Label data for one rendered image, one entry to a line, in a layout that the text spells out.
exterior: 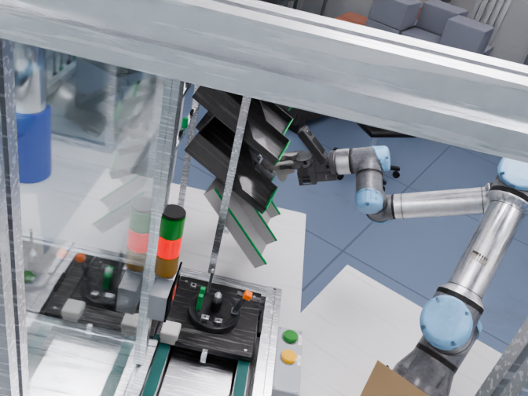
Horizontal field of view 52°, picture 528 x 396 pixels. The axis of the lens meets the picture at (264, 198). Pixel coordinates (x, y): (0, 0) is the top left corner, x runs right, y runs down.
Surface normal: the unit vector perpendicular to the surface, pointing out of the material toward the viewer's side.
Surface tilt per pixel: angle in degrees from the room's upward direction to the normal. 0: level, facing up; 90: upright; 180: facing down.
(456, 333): 53
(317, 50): 90
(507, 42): 90
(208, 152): 90
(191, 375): 0
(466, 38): 90
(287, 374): 0
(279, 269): 0
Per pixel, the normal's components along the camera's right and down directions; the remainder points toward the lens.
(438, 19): -0.58, 0.34
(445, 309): -0.43, -0.27
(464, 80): -0.10, 0.53
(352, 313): 0.21, -0.82
